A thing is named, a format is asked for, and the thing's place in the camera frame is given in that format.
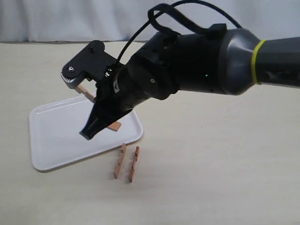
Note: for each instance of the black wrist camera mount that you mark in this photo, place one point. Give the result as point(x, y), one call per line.
point(91, 63)

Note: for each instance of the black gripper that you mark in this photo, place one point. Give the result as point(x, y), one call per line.
point(161, 67)

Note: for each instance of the white backdrop cloth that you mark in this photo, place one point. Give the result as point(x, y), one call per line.
point(118, 20)

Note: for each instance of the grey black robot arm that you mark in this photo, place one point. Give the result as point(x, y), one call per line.
point(229, 64)

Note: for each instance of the white rectangular plastic tray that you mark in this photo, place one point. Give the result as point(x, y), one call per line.
point(54, 133)

